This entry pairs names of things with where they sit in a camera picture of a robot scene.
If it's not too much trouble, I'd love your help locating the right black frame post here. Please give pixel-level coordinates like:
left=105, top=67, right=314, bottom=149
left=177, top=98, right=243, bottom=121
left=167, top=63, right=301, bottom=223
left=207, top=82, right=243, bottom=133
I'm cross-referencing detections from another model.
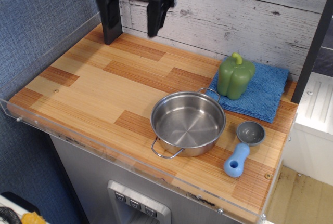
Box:
left=291, top=0, right=332, bottom=103

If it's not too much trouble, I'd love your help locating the black frame post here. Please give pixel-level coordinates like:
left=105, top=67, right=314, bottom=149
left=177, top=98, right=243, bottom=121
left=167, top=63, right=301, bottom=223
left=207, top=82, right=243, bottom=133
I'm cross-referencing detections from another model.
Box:
left=291, top=0, right=332, bottom=103
left=97, top=0, right=123, bottom=46

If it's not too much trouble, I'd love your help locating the yellow black object bottom left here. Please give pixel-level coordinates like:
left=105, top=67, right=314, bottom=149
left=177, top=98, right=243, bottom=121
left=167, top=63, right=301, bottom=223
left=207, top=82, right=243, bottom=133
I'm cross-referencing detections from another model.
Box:
left=1, top=192, right=47, bottom=223

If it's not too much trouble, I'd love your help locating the grey toy fridge cabinet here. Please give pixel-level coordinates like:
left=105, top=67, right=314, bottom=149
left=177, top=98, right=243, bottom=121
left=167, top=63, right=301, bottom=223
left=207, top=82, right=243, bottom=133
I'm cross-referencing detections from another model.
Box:
left=48, top=133, right=250, bottom=224

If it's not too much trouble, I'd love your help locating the blue folded cloth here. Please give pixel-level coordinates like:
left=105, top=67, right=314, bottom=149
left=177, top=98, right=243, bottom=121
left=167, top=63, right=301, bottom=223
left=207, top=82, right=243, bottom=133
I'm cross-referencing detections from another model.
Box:
left=206, top=62, right=289, bottom=123

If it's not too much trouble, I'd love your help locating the white ribbed side counter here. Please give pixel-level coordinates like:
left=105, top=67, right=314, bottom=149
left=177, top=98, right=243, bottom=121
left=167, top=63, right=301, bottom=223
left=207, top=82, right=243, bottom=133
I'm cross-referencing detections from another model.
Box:
left=283, top=72, right=332, bottom=185

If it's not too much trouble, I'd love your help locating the green plastic bell pepper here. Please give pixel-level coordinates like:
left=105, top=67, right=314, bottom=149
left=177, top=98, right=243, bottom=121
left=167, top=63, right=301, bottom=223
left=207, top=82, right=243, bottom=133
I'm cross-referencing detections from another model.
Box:
left=217, top=52, right=255, bottom=100

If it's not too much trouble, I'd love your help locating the blue grey plastic scoop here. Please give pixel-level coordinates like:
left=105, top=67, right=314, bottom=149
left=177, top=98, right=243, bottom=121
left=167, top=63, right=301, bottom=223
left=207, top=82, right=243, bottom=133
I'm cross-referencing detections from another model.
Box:
left=223, top=121, right=266, bottom=178

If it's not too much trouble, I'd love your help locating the left black frame post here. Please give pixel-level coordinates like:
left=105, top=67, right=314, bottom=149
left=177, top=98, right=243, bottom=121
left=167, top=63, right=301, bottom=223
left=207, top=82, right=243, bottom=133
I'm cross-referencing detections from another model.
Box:
left=97, top=0, right=123, bottom=46

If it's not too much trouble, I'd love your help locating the silver dispenser button panel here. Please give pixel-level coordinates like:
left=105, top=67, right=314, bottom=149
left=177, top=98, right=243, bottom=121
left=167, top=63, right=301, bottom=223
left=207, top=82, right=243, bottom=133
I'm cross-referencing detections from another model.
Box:
left=107, top=180, right=172, bottom=223

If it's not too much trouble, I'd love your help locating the stainless steel pot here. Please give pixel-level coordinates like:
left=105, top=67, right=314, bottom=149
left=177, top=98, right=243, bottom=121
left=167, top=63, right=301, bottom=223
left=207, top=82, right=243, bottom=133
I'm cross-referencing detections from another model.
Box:
left=150, top=88, right=226, bottom=159

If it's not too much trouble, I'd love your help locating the clear acrylic table guard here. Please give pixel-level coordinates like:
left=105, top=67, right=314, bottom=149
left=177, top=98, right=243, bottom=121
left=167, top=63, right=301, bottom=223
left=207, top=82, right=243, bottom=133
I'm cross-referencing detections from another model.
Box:
left=1, top=14, right=296, bottom=223

